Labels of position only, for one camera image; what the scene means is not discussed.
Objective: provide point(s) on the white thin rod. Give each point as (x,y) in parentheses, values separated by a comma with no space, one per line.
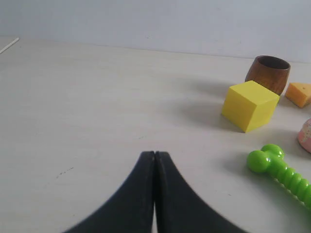
(6,43)

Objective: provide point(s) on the orange cheese wedge toy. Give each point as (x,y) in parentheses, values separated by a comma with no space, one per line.
(299,94)

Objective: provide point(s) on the brown wooden cup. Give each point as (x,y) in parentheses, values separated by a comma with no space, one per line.
(270,72)

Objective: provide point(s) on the pink sprinkled donut toy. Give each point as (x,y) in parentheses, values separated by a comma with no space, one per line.
(304,136)

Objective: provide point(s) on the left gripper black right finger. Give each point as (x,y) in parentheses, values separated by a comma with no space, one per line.
(178,208)

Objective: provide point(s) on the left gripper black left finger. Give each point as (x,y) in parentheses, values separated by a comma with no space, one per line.
(130,209)

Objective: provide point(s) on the green plastic bone toy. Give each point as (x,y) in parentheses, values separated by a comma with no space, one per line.
(270,160)

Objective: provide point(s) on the yellow cube block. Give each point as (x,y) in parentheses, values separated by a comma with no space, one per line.
(249,105)

